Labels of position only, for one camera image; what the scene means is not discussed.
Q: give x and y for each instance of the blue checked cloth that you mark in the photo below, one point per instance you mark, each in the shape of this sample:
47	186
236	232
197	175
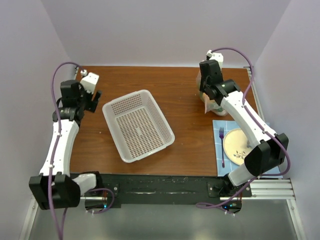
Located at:
228	126

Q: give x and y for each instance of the purple plastic fork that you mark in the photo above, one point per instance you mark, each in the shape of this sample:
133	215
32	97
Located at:
221	136

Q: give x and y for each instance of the white perforated plastic basket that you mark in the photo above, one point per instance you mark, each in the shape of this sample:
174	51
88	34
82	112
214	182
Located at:
137	125

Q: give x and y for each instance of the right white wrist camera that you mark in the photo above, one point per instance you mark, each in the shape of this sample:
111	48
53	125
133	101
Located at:
211	55

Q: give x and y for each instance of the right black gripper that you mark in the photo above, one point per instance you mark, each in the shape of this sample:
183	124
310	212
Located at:
201	84

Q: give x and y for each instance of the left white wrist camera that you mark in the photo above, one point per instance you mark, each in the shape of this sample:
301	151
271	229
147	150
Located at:
89	81

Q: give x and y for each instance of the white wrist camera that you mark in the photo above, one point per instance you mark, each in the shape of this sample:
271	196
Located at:
211	55
89	81

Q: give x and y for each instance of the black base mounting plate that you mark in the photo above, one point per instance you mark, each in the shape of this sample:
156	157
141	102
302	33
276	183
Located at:
116	190

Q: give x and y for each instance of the cream and teal plate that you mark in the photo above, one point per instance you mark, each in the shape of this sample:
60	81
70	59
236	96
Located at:
236	146

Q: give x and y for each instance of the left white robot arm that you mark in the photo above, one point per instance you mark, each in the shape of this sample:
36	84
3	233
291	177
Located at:
76	98

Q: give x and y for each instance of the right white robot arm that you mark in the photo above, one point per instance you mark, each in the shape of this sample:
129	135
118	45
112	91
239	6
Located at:
268	147

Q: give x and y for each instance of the clear zip top bag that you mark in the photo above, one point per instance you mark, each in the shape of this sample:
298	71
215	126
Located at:
209	105

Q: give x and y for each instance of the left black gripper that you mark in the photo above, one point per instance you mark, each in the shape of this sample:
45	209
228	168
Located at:
91	105

